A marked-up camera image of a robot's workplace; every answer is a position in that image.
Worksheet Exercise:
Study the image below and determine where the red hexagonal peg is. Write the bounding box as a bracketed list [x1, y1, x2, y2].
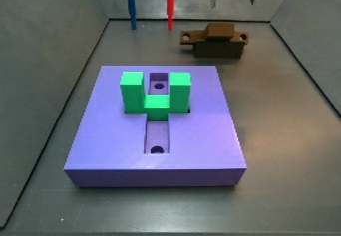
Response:
[168, 0, 176, 30]

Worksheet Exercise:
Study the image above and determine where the black angle bracket fixture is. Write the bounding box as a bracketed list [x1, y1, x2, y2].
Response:
[193, 40, 245, 59]

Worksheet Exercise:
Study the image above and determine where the brown T-shaped block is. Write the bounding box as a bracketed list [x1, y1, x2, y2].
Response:
[180, 23, 249, 45]

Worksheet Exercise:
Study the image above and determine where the purple base block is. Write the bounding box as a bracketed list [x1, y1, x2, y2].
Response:
[65, 66, 247, 187]

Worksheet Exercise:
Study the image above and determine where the blue round peg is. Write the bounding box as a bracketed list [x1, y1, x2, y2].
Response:
[128, 0, 137, 30]

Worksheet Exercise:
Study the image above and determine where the green U-shaped block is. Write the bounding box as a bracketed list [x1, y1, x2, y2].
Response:
[121, 72, 192, 121]

